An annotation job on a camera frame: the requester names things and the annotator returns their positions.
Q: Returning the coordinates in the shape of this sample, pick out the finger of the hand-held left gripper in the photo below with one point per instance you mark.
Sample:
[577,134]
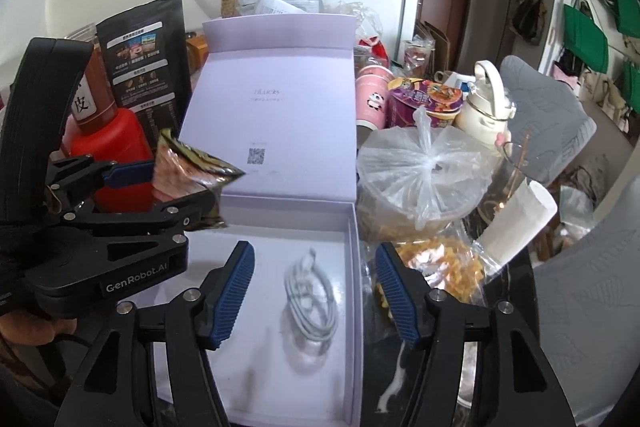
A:
[127,174]
[170,214]

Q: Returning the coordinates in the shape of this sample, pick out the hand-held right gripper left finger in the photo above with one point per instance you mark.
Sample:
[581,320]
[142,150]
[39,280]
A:
[232,292]

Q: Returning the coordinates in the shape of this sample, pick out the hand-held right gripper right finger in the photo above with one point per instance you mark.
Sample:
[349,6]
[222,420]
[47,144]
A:
[397,297]

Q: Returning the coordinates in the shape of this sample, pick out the gold brown snack packet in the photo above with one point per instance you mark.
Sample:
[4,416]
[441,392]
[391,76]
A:
[185,172]

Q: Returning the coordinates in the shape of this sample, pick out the white gift box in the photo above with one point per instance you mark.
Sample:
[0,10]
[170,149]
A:
[275,107]

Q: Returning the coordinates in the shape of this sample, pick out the person's left hand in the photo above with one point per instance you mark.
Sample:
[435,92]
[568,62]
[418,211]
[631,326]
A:
[25,332]

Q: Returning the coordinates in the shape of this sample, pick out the red canister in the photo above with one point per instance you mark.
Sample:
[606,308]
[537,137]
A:
[120,137]

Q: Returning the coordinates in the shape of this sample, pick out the bag of yellow waffles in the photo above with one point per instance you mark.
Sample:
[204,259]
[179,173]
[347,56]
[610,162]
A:
[440,267]

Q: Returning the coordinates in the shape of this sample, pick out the black stand-up pouch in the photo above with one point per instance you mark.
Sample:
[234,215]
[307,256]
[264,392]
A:
[145,57]

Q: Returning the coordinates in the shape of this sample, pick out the clear plastic bag over bowl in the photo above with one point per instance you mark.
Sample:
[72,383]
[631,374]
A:
[420,162]

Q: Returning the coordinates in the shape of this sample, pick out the purple instant noodle bowl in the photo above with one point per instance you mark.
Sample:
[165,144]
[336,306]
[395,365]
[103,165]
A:
[400,112]

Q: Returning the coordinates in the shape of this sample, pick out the grey leaf-pattern chair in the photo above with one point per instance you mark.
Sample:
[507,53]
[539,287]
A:
[590,307]
[545,107]

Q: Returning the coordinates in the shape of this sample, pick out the pink panda cup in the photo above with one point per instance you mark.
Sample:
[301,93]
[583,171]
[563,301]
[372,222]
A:
[372,102]

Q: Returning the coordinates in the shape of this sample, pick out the cream water bottle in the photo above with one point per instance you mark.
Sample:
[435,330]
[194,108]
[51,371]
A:
[480,117]

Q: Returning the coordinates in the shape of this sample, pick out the clear snack bag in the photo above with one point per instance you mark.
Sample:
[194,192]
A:
[417,57]

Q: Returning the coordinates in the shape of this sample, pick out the dark hanging bag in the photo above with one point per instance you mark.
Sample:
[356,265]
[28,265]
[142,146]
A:
[527,12]

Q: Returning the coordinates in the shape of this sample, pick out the green tote bag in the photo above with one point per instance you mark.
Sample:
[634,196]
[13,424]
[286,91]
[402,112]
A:
[585,37]
[625,2]
[632,87]

